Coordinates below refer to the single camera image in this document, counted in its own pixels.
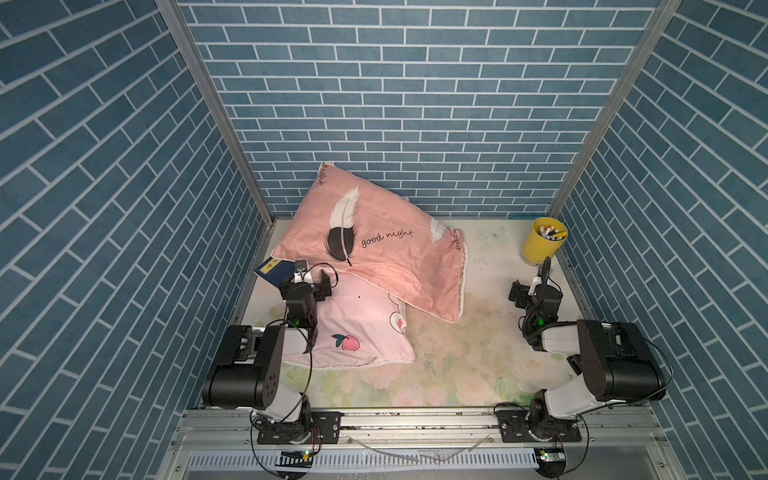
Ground light pink bunny pillow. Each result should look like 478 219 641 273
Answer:
282 273 415 370

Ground salmon pink feather pillow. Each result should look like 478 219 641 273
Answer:
272 163 468 323

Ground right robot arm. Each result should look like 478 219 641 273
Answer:
509 278 672 438

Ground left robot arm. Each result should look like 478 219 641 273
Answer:
202 263 338 430

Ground dark blue booklet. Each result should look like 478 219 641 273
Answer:
255 257 295 288

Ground yellow pen cup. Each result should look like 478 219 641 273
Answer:
522 217 569 265

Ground markers in cup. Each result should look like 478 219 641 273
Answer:
539 225 568 242

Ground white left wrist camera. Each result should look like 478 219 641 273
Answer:
293 259 312 283

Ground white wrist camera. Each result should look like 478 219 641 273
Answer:
528 276 543 296
293 259 312 283

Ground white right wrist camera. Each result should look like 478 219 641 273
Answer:
528 276 543 296

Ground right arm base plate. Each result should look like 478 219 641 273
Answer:
494 408 582 443

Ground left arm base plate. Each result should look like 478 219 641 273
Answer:
252 410 343 445

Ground aluminium mounting rail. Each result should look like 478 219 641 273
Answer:
158 407 684 479

